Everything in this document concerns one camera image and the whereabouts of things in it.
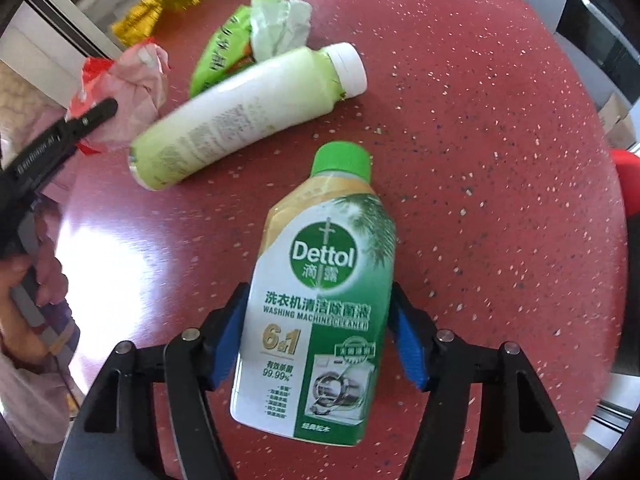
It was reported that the pink red wrapper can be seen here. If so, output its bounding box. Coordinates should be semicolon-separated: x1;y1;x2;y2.
66;39;169;155

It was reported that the person's left forearm sleeve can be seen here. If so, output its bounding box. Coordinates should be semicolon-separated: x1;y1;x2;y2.
1;353;70;444

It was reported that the gold foil bag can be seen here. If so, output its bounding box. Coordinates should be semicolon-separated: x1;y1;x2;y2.
111;0;205;48

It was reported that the pale green drink bottle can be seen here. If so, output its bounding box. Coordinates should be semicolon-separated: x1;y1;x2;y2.
129;42;368;191

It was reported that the green snack wrapper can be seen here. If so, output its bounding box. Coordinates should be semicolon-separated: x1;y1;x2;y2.
189;0;312;98

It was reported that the green Dettol cleaner bottle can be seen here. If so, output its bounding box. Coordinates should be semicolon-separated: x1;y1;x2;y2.
230;141;396;446

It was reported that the red round stool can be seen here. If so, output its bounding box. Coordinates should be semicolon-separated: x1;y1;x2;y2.
611;148;640;218

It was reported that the black built-in oven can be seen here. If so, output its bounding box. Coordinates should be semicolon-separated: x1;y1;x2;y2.
556;0;639;105

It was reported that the cardboard box on floor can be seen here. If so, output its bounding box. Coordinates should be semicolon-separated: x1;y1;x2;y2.
598;92;637;150

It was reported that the person's left hand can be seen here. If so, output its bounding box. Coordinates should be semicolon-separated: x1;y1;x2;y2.
1;210;80;372

